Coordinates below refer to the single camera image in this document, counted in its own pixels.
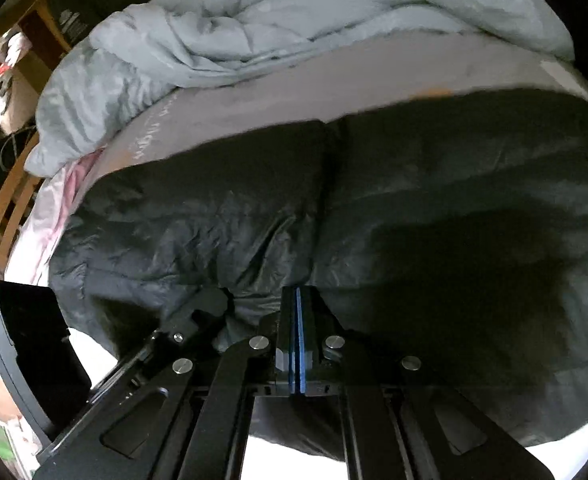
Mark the light blue duvet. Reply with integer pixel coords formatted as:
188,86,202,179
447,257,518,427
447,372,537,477
25,0,575,178

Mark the pink striped cloth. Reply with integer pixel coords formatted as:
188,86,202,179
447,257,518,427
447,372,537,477
3,148,103,286

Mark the black puffer jacket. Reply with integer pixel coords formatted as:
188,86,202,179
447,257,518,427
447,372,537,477
48,86,588,461

